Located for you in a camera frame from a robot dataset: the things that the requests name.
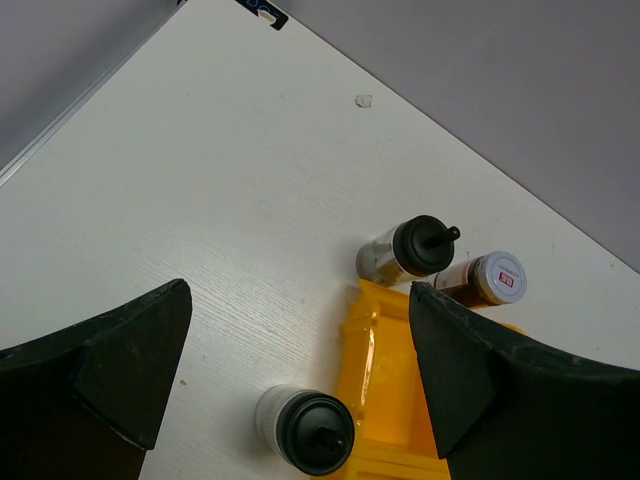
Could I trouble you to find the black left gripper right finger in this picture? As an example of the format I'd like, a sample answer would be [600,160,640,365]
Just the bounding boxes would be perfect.
[409,282,639,479]

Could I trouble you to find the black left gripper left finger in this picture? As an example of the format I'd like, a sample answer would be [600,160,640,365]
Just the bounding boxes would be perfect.
[1,279,192,479]

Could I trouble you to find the glass spice jar black lid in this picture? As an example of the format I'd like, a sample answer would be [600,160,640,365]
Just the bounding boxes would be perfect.
[356,215,461,287]

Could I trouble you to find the yellow four-compartment plastic bin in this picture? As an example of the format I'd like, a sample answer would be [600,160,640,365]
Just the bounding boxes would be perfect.
[310,278,525,480]

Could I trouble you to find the brown jar white lid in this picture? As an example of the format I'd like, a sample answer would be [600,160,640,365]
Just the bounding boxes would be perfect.
[429,251,527,309]

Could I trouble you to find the white powder jar black lid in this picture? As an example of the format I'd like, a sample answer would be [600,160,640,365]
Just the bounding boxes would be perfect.
[254,385,355,477]

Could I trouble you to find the small torn tape scrap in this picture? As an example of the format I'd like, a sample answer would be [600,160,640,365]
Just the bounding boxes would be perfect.
[354,94,373,108]

